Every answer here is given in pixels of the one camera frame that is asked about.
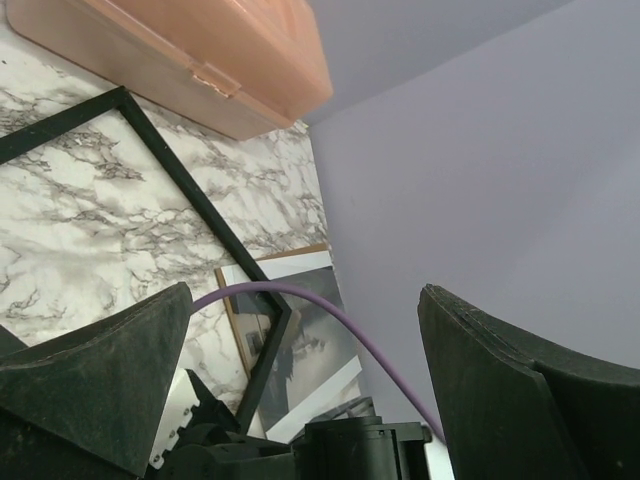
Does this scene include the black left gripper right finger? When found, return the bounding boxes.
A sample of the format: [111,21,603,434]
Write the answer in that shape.
[418,284,639,479]

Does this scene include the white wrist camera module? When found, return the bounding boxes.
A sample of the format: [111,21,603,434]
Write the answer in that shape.
[149,368,200,470]

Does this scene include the orange translucent plastic toolbox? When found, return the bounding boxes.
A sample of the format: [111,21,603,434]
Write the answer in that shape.
[6,0,333,140]

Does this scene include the rectangular picture frame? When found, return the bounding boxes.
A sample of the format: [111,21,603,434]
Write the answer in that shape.
[1,87,292,433]

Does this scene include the glossy photo print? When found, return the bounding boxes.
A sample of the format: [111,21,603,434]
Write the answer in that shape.
[250,244,372,443]

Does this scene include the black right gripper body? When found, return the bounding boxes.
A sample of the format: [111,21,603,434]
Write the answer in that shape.
[159,369,432,479]

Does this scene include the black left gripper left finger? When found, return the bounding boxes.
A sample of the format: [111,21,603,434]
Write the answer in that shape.
[1,282,192,479]

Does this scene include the brown cardboard backing sheet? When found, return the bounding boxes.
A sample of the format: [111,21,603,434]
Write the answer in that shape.
[215,244,332,376]

